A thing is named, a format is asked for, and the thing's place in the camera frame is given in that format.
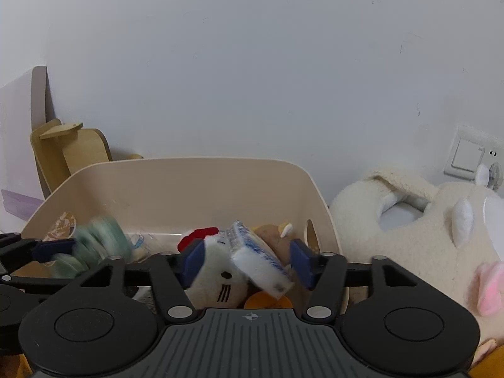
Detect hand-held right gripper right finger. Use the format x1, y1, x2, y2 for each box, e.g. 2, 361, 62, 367
289, 239, 432, 319

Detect orange bottle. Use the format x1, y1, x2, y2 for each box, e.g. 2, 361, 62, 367
243, 292, 294, 310

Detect large white plush toy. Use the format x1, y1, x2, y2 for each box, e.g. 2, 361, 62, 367
329, 169, 504, 357

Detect wooden chair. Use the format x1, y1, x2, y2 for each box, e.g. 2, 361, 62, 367
29, 118, 144, 199

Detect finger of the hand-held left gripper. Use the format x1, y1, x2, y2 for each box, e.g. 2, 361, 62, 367
0, 233, 77, 272
0, 271, 85, 285

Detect beige plastic container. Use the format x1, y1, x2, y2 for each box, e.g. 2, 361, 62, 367
20, 157, 347, 316

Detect brown squirrel plush toy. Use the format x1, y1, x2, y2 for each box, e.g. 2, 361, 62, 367
252, 222, 294, 261

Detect blue white tissue packet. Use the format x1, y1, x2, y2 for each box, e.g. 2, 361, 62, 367
225, 220, 296, 298

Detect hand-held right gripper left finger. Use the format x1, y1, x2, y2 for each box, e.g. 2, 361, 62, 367
69, 240, 205, 321

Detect green checkered packet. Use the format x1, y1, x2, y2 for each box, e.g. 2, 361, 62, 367
53, 215, 132, 278

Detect orange plush toy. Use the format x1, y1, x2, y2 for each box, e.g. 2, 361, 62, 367
468, 339, 504, 378

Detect white wall switch socket panel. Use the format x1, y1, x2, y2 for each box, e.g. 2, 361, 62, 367
444, 125, 504, 190

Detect bread packet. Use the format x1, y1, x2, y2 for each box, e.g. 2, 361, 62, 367
130, 232, 186, 262

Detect white cat plush toy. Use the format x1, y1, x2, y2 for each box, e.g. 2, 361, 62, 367
177, 226, 249, 310

